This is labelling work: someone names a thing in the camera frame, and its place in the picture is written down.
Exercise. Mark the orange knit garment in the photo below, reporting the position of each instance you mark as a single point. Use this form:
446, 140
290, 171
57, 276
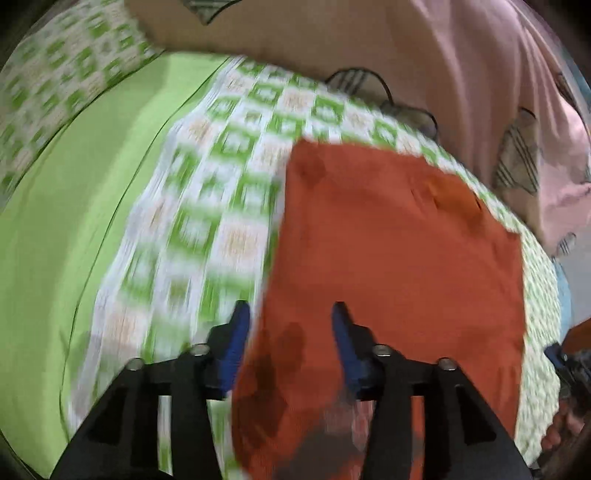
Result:
388, 277

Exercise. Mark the pink blanket with plaid hearts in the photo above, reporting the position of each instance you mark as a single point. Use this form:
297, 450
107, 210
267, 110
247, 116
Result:
461, 69

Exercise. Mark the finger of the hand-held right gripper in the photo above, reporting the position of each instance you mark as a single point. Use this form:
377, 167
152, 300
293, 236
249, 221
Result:
554, 354

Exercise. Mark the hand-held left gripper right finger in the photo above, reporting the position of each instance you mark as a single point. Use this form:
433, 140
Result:
347, 346

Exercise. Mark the green checked pillow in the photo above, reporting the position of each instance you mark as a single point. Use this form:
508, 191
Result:
69, 64

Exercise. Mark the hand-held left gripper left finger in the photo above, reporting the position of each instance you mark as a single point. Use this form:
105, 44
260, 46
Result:
234, 339

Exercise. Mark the green checked bed sheet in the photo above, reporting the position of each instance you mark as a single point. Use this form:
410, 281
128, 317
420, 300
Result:
92, 221

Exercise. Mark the person's right hand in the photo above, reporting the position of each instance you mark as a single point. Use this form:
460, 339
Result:
563, 429

